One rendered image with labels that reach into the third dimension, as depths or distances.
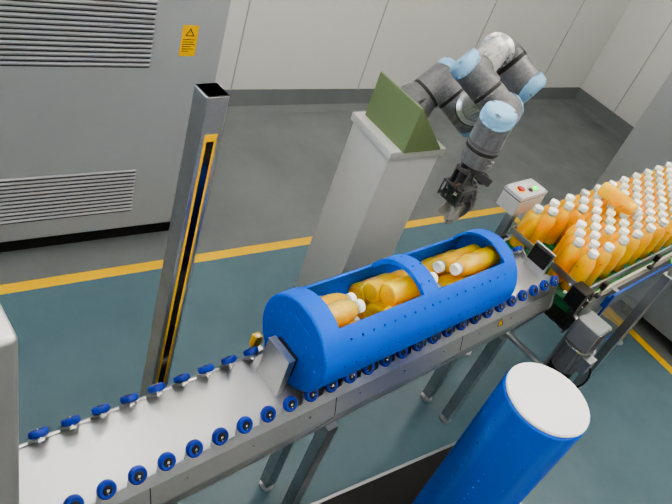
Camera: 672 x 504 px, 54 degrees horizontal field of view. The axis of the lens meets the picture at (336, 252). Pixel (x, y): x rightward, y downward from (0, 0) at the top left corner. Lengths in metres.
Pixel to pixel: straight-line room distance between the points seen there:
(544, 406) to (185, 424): 1.06
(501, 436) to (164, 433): 1.01
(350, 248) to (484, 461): 1.31
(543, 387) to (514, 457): 0.23
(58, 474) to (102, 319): 1.62
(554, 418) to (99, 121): 2.24
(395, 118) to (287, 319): 1.31
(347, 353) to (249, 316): 1.66
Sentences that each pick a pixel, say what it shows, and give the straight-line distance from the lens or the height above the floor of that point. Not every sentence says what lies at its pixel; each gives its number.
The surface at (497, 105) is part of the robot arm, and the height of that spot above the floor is 1.79.
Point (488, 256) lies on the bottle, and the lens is 2.28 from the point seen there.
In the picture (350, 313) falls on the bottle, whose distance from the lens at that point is 1.83.
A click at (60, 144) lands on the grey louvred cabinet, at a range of 3.18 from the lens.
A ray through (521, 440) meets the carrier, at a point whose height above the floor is 0.96.
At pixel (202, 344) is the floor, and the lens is 3.21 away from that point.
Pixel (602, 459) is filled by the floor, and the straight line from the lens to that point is 3.74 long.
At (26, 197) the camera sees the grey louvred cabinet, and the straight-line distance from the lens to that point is 3.32.
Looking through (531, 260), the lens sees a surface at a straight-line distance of 2.82.
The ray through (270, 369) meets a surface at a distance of 1.88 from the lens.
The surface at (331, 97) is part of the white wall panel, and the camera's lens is 5.44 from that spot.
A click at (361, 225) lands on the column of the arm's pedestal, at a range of 3.04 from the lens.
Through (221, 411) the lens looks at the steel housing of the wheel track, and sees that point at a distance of 1.85.
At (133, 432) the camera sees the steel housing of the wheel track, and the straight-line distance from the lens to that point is 1.78.
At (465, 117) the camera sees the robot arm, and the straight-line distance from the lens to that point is 2.88.
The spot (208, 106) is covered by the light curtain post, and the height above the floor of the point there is 1.68.
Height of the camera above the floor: 2.42
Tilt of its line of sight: 38 degrees down
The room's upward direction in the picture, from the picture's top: 22 degrees clockwise
